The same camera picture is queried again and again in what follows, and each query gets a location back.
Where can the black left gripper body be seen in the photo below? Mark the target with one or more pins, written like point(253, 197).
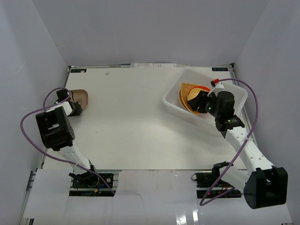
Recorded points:
point(76, 108)

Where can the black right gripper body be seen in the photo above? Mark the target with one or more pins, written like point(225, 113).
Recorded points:
point(205, 100)

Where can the yellow square plate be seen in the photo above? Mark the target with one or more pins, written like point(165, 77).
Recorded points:
point(193, 93)

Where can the brown square plate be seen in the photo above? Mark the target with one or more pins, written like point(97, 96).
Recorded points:
point(81, 96)

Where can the orange woven fan-shaped plate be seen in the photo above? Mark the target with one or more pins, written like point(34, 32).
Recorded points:
point(183, 96)

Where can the white plastic bin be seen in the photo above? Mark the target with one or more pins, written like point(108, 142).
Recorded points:
point(226, 105)

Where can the red round plate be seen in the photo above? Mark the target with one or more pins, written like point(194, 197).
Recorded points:
point(202, 88)

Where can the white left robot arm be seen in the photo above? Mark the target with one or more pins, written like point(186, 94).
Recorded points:
point(57, 134)

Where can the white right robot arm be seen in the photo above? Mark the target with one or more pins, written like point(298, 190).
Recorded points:
point(263, 185)

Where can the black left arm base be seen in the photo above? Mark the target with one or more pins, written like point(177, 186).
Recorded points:
point(96, 189)

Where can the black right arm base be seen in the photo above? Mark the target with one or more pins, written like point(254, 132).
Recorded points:
point(204, 180)

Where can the dark left corner label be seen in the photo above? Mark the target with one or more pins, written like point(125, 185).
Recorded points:
point(82, 70)

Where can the dark corner label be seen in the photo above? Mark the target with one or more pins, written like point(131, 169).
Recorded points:
point(219, 69)
point(82, 70)

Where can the dark right corner label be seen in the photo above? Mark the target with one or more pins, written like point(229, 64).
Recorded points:
point(219, 69)

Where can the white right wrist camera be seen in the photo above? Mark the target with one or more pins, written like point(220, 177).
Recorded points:
point(217, 86)

